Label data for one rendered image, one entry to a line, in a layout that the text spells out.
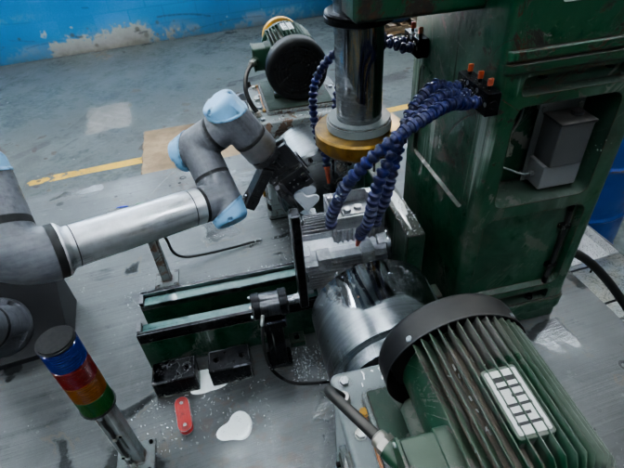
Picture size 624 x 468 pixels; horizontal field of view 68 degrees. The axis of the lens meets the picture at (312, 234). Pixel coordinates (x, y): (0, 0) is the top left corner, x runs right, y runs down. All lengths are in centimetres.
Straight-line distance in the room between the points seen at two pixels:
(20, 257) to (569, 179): 101
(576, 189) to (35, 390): 132
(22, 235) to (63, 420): 56
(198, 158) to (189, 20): 559
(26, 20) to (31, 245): 587
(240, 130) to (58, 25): 572
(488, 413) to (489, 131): 52
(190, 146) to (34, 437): 74
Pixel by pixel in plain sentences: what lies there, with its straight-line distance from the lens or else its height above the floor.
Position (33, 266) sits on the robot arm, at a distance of 85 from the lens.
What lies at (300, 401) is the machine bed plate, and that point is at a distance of 113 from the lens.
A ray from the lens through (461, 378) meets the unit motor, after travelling 53.
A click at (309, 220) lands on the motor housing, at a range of 108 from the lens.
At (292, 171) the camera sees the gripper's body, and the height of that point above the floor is 123.
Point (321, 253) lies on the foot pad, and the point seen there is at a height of 108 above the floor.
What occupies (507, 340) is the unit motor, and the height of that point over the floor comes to 135.
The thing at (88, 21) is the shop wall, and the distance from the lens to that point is 654.
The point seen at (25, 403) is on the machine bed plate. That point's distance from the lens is 136.
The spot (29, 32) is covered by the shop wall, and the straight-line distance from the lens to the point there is 667.
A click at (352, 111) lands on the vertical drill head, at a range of 91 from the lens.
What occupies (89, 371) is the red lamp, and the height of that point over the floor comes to 114.
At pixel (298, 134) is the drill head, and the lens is 132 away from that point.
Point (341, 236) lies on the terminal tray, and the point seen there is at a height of 109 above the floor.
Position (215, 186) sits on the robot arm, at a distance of 95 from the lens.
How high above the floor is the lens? 178
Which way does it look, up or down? 40 degrees down
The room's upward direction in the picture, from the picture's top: 5 degrees counter-clockwise
